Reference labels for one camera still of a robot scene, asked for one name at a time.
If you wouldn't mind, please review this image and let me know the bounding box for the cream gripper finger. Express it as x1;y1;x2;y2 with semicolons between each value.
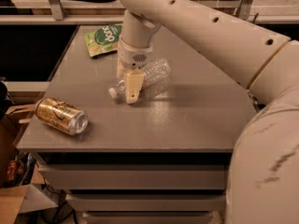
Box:
117;59;125;78
125;70;145;104

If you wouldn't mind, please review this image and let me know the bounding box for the cardboard box left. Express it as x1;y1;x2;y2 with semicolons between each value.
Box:
0;105;58;224

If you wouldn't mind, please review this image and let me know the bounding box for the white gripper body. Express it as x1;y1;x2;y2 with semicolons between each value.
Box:
118;38;153;69

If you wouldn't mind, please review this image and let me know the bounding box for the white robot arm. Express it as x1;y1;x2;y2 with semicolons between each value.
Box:
120;0;299;224

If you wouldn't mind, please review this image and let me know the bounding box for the clear plastic water bottle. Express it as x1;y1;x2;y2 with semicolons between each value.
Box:
108;59;171;104

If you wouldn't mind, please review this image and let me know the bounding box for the metal shelf rack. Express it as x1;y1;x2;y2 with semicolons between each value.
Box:
1;0;299;24

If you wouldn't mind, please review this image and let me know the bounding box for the green snack pouch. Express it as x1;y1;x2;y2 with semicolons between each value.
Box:
84;24;122;58

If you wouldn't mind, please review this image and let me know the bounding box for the gold soda can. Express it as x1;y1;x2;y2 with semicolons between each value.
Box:
35;98;89;135

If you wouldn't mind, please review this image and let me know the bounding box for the grey drawer cabinet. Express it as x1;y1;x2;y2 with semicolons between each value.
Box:
19;27;255;224

